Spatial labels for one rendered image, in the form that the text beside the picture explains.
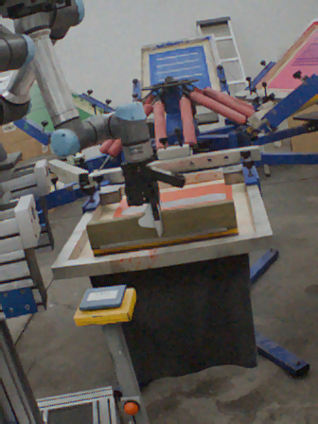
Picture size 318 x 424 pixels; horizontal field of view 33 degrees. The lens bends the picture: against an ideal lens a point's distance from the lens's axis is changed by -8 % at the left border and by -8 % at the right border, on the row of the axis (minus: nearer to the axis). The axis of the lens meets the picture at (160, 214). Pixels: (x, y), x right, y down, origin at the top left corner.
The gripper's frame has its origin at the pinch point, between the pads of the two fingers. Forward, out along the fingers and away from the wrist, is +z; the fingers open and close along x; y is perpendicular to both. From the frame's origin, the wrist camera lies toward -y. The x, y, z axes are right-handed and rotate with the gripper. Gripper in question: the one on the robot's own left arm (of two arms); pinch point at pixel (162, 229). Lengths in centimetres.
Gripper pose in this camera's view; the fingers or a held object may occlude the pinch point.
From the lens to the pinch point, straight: 153.6
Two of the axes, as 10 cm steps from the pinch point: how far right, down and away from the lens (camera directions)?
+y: -9.8, 1.6, 1.4
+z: 2.0, 9.4, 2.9
